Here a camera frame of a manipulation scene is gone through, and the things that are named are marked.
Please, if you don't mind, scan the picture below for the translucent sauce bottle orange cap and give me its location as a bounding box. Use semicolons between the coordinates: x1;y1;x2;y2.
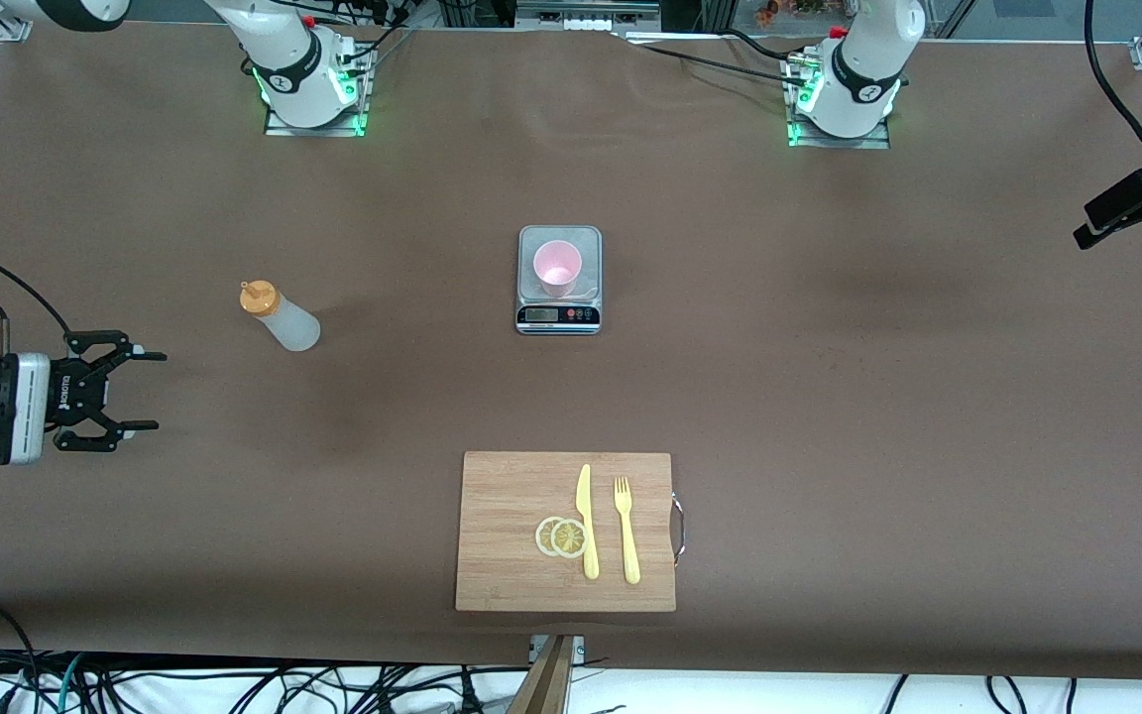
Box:
239;280;322;353

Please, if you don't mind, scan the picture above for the pink plastic cup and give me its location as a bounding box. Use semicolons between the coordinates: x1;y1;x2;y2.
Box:
532;239;584;300

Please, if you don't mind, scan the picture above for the brown table cover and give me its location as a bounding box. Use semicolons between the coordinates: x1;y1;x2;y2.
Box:
0;18;1142;681

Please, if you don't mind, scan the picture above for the bamboo cutting board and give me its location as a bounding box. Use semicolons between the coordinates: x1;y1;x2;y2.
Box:
455;451;677;613

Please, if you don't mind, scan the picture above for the silver digital kitchen scale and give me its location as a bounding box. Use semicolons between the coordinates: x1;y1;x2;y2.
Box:
515;225;604;336

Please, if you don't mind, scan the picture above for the yellow plastic knife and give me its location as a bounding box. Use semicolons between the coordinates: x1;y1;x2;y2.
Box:
575;463;601;581

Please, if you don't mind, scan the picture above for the wooden beam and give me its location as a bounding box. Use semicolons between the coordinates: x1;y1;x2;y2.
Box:
507;635;572;714

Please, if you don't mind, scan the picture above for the yellow plastic fork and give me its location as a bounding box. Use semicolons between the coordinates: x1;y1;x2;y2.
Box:
614;476;642;585

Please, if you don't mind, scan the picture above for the white power strip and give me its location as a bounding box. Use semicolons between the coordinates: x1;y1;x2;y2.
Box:
516;0;661;31

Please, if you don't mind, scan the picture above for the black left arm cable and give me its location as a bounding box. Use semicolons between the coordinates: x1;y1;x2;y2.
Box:
1085;0;1142;179

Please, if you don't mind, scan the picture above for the teal floor cable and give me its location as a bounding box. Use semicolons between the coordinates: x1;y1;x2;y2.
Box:
56;653;86;713

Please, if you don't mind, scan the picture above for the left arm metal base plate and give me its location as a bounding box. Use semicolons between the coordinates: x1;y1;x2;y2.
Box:
787;94;891;150

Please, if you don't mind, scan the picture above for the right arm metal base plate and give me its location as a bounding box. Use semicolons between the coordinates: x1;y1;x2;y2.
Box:
264;45;374;138

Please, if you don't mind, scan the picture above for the black base cable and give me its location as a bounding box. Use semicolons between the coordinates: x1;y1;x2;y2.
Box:
614;33;815;85

